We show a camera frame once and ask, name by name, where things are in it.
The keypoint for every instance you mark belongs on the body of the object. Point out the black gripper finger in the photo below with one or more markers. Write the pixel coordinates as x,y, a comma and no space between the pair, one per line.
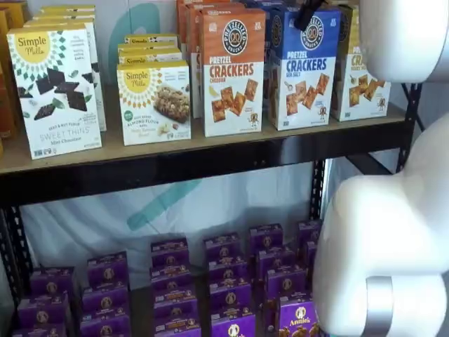
308,14

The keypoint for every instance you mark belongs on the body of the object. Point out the blue pretzel crackers box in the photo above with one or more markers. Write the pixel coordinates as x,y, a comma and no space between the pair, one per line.
305,105
273,4

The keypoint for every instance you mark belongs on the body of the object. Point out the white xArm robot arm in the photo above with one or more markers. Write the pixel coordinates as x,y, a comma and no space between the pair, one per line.
386,210

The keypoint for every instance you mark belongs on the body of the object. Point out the mustard pretzel crackers box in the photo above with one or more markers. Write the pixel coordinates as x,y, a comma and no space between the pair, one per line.
361,102

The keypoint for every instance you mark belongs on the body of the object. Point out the orange pretzel crackers box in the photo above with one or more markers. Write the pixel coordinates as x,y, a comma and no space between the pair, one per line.
231,105
194,35
181,21

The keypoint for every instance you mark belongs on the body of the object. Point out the Simple Mills almond bars box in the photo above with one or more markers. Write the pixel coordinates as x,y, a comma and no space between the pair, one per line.
147,46
151,56
154,116
151,38

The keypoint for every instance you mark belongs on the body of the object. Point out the particle board shelf with cracker boxes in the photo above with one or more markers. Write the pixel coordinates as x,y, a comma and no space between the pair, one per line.
158,152

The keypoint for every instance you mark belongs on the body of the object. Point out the purple Annie's snack box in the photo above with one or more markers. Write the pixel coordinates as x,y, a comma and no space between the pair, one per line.
298,319
310,252
275,259
308,231
286,282
266,237

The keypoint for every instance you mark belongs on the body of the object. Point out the Simple Mills Sweet Thins box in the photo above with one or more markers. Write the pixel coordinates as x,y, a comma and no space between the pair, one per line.
66,12
63,17
52,105
70,6
100,105

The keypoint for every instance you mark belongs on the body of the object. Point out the purple Annie's box orange label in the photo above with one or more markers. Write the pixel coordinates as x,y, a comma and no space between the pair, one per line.
170,252
233,326
175,303
227,270
170,279
229,295
222,245
177,328

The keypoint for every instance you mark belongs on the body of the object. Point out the golden yellow snack box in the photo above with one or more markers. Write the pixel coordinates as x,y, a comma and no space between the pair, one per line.
17,14

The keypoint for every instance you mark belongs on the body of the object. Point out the orange brown snack box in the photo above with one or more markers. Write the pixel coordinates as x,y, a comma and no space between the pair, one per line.
5,87

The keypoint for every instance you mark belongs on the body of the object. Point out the purple Annie's box maroon label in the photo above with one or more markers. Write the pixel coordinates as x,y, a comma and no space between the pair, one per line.
105,326
107,268
105,300

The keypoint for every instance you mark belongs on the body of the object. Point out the particle board shelf with purple boxes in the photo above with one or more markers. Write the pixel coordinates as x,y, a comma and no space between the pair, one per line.
140,309

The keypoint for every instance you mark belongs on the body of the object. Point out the purple Annie's box teal label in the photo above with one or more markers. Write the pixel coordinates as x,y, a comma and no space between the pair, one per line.
52,281
42,310
38,331

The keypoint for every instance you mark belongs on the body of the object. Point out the white backdrop with teal logo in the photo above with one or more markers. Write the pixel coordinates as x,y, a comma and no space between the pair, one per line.
87,228

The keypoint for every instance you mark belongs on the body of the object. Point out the plain white fabric curtain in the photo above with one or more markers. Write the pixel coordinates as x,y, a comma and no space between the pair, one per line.
4,309

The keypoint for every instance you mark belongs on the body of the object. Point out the black metal shelving frame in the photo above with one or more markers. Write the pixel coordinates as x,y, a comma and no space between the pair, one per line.
175,179

